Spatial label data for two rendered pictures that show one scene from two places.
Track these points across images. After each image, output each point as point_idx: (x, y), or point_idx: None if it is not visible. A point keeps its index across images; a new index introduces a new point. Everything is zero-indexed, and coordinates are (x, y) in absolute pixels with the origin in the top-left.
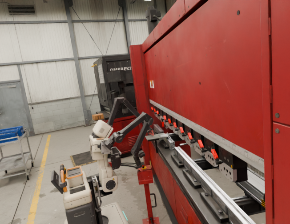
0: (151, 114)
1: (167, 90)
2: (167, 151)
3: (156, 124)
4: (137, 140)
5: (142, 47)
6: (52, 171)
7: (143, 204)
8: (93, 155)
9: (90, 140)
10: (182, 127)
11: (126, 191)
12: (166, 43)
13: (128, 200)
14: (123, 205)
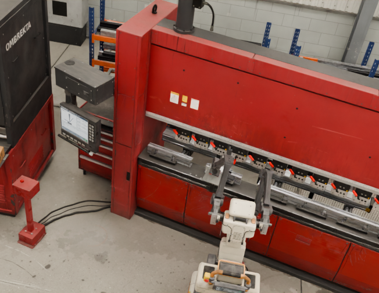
0: (144, 131)
1: (271, 134)
2: (240, 189)
3: (153, 144)
4: (258, 199)
5: (156, 36)
6: (216, 284)
7: (182, 254)
8: (245, 240)
9: (239, 227)
10: (307, 174)
11: (137, 253)
12: (299, 96)
13: (160, 261)
14: (165, 270)
